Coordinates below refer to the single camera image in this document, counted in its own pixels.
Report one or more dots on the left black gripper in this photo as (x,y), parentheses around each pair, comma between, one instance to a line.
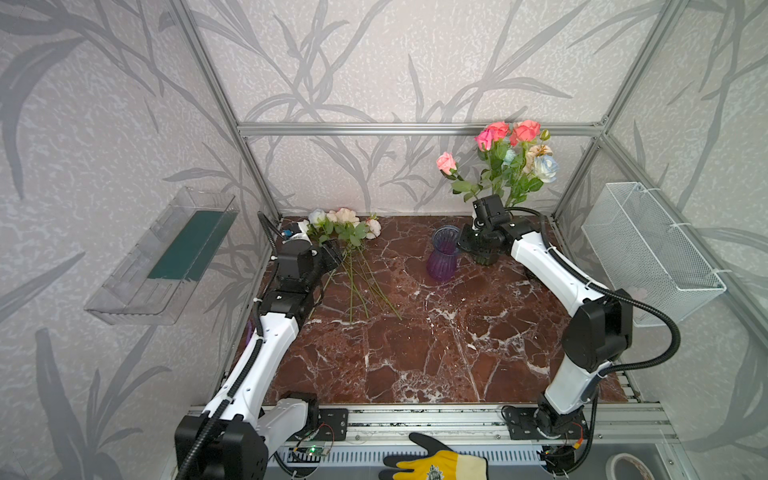
(330,255)

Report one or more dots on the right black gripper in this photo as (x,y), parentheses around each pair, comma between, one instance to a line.
(480,241)

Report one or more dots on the dark red glass vase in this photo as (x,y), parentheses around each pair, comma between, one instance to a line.
(486,252)

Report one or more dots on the purple glass vase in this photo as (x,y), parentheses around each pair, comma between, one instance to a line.
(443,260)

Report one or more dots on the magenta artificial rose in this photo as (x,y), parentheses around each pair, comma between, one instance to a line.
(487,141)

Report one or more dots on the peach cream artificial flower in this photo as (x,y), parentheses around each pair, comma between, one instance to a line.
(534,148)

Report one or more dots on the red pink artificial rose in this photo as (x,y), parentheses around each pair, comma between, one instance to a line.
(524,136)

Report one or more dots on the light pink artificial rose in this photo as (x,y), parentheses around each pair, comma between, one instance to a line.
(467,190)

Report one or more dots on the white blue artificial rose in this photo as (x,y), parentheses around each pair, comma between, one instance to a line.
(535,174)

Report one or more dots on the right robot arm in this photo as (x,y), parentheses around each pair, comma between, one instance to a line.
(601,325)

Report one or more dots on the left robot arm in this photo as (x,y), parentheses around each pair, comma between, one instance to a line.
(233,438)

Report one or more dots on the white artificial rose bunch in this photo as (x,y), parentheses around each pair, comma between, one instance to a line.
(352,232)

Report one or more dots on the purple pink garden fork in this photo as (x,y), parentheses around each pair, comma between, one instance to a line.
(249,331)

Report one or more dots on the green circuit board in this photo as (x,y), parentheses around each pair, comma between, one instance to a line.
(310,454)

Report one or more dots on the yellow black work glove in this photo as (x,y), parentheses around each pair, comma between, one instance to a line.
(440,463)

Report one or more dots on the roll of white tape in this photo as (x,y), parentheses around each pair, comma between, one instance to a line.
(627,466)

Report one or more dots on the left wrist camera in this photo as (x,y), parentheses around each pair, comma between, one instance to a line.
(295,232)

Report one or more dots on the clear plastic wall shelf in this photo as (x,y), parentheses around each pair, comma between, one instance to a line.
(154,282)

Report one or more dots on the white wire mesh basket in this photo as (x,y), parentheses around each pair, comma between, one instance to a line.
(646,253)

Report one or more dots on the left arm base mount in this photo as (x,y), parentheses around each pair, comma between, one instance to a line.
(333,425)

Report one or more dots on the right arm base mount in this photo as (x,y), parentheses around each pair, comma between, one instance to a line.
(541,422)

